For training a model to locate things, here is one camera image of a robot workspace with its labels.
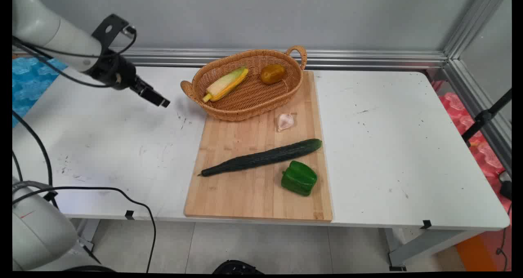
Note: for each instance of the slanted aluminium side rail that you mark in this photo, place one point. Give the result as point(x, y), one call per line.
point(478, 102)

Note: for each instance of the black table edge clip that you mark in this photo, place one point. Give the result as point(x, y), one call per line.
point(129, 214)
point(426, 224)

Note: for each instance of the black tripod stand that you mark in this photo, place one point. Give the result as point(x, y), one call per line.
point(484, 116)

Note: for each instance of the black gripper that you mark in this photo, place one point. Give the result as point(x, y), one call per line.
point(114, 72)

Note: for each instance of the pink foam floor mat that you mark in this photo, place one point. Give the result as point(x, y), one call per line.
point(482, 147)

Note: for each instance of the black equipment base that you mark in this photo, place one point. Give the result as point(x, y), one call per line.
point(237, 267)

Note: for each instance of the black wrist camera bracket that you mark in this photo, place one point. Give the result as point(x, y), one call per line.
point(109, 27)

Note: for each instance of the corn cob with husk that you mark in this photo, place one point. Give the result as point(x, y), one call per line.
point(226, 84)

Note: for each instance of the small black floor device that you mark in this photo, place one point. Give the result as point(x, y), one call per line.
point(506, 186)

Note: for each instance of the grey metal table leg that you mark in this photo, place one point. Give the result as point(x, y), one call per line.
point(86, 233)
point(425, 245)

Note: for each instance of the long dark green cucumber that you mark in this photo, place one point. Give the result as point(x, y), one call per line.
point(261, 157)

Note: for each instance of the garlic bulb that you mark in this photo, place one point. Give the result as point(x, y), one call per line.
point(285, 121)

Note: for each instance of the upright aluminium frame post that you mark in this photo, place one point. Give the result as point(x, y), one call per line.
point(474, 23)

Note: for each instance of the woven wicker basket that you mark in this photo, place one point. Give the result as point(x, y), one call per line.
point(253, 96)

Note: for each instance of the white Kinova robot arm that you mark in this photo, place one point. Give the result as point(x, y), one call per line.
point(49, 29)

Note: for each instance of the bamboo cutting board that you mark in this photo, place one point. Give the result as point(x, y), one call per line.
point(261, 188)

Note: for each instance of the green bell pepper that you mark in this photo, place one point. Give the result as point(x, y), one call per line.
point(299, 179)

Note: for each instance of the orange floor mat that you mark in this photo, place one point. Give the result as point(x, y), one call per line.
point(476, 253)

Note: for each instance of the horizontal aluminium frame rail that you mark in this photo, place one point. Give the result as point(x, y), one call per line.
point(347, 58)

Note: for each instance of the yellow-brown potato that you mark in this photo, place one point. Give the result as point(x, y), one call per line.
point(272, 74)

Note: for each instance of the blue foam floor mat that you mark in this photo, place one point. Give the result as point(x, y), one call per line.
point(28, 82)

